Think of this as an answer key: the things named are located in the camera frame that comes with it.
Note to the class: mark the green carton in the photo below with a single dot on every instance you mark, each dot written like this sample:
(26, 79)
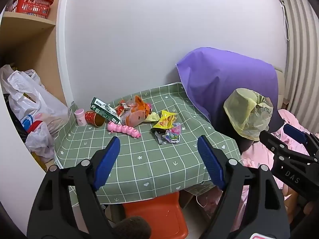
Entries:
(102, 109)

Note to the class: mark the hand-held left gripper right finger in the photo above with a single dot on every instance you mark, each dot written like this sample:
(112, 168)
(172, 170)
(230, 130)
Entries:
(210, 159)

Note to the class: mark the red plastic item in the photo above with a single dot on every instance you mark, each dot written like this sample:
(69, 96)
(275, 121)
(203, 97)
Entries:
(35, 126)

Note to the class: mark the pink blanket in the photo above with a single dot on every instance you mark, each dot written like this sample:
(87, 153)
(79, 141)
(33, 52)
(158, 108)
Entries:
(259, 151)

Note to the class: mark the yellow snack wrapper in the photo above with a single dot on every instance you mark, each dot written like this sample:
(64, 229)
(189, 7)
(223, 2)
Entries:
(164, 120)

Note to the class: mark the red paper cup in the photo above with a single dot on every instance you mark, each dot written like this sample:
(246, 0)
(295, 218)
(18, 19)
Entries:
(93, 118)

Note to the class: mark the yellow plastic bag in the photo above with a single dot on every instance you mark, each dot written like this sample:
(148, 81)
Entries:
(239, 109)

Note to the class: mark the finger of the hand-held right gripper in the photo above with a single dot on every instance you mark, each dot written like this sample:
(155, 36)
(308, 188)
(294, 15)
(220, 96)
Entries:
(270, 142)
(294, 130)

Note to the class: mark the black bag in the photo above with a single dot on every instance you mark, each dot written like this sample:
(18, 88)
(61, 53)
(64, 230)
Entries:
(16, 125)

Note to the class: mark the brown fuzzy sleeve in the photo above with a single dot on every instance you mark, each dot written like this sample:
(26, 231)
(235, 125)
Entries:
(132, 227)

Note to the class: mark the purple cloth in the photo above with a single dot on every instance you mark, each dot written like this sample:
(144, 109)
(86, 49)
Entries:
(224, 79)

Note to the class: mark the yellow packet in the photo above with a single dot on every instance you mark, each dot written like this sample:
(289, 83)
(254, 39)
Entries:
(38, 161)

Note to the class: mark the colourful cartoon wrapper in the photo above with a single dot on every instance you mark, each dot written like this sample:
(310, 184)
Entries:
(170, 137)

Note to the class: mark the orange snack bag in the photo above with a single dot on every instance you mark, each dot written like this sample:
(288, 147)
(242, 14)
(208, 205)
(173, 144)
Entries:
(142, 104)

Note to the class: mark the large white plastic bag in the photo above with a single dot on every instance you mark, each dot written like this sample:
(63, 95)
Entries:
(49, 104)

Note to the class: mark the person's right hand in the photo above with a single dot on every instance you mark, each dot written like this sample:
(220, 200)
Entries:
(290, 201)

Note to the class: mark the green checked tablecloth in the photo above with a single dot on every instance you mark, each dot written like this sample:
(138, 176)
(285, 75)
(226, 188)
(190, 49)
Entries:
(149, 159)

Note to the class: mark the pink wrapper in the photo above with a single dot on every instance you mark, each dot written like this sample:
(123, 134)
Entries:
(177, 129)

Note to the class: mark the clear orange-print bag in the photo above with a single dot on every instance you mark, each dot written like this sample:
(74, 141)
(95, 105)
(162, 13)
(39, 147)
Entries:
(134, 119)

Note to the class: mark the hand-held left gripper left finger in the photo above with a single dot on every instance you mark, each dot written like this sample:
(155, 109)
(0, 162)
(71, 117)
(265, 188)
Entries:
(107, 164)

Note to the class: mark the orange plastic stool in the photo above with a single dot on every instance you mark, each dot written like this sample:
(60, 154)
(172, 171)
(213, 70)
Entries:
(159, 214)

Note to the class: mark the red plastic basket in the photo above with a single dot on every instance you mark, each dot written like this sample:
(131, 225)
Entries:
(32, 5)

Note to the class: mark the silver grey wrapper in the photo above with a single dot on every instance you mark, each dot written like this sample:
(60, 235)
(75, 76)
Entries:
(159, 138)

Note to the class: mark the pink caterpillar toy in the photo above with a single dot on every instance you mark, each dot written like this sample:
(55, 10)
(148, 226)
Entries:
(124, 129)

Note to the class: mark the beige striped curtain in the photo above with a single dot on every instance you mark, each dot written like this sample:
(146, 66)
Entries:
(304, 54)

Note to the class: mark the pale yellow wrapper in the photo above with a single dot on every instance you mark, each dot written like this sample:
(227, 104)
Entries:
(152, 117)

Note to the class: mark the crumpled white plastic bag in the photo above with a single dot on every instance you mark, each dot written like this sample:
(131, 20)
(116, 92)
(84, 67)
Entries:
(39, 142)

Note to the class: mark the wooden shelf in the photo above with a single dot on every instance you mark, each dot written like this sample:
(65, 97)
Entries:
(30, 42)

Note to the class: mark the red snack wrapper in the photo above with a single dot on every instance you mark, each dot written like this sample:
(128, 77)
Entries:
(121, 109)

